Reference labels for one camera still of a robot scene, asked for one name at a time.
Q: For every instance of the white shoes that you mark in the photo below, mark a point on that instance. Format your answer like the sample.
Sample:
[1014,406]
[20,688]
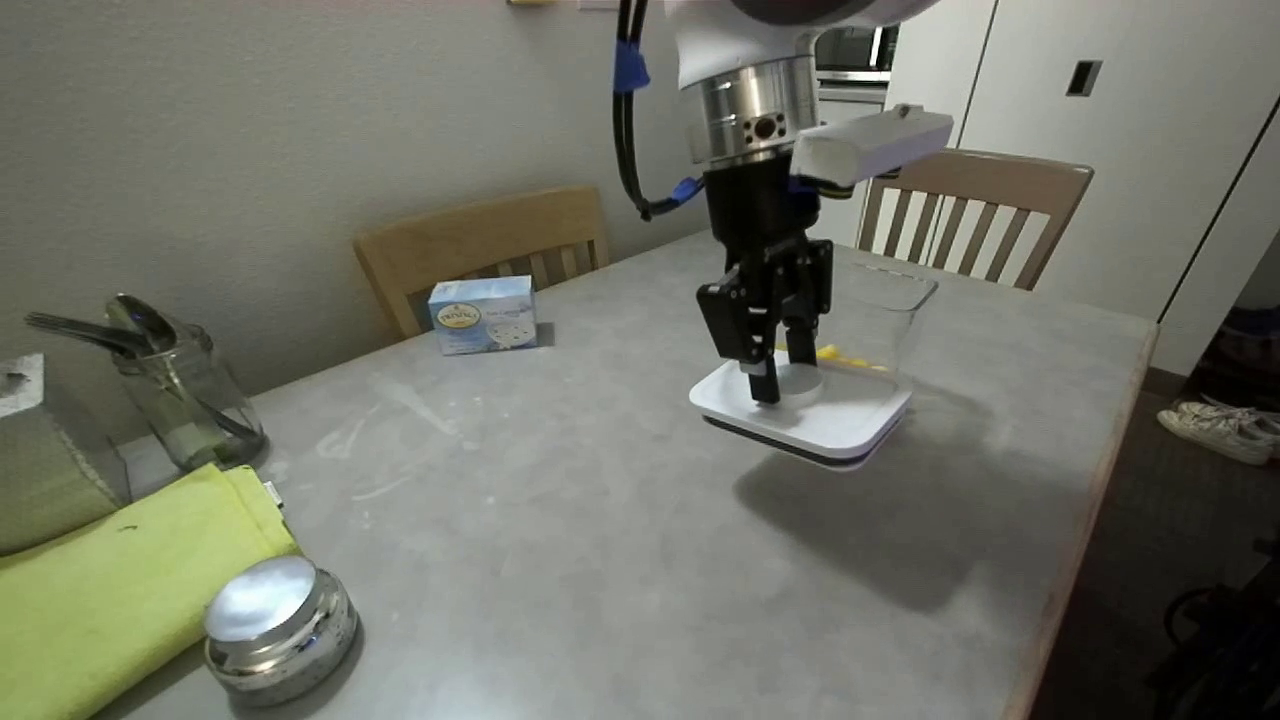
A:
[1221,431]

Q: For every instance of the yellow green cloth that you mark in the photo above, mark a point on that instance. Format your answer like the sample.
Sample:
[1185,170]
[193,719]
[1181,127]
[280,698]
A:
[120,587]

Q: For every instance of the black door switch plate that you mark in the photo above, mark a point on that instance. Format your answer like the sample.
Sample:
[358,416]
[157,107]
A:
[1084,76]

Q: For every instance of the small blue white box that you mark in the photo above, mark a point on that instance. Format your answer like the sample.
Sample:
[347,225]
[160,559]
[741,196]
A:
[481,313]

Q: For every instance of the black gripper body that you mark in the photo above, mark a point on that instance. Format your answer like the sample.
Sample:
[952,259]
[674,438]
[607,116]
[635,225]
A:
[756,212]

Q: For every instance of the light wooden slatted chair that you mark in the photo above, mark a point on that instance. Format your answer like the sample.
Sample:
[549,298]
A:
[481,240]
[972,212]

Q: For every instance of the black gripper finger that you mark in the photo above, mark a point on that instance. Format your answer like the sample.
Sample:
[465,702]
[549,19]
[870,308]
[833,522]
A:
[725,323]
[805,301]

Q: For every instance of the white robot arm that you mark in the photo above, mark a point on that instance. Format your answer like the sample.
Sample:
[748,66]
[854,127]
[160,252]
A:
[762,66]

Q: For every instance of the clear glass pitcher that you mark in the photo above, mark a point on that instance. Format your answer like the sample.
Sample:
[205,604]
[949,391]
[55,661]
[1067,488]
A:
[173,383]

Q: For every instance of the orange puffed snacks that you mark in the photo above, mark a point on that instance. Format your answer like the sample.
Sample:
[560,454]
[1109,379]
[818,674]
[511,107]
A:
[844,358]

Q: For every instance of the clear plastic storage container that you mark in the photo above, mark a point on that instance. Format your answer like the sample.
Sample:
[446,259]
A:
[914,334]

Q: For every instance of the white grey wrist camera box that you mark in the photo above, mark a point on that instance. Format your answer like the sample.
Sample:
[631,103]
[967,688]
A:
[872,146]

